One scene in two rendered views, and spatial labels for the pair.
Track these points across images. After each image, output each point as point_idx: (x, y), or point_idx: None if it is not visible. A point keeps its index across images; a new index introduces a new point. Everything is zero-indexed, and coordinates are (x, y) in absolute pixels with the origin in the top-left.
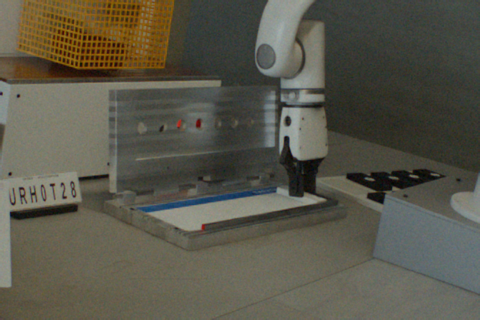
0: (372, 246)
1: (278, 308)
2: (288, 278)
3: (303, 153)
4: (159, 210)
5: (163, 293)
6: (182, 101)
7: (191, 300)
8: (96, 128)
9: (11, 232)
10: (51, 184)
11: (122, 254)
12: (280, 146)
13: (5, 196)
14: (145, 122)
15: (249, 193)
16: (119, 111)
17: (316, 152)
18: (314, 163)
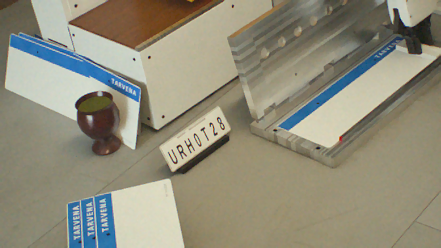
0: None
1: (425, 234)
2: (427, 183)
3: (415, 20)
4: (298, 121)
5: (323, 244)
6: (293, 10)
7: (349, 247)
8: (223, 43)
9: (182, 196)
10: (201, 129)
11: (279, 195)
12: (391, 16)
13: (172, 208)
14: (266, 46)
15: (372, 61)
16: (241, 53)
17: (426, 11)
18: (426, 18)
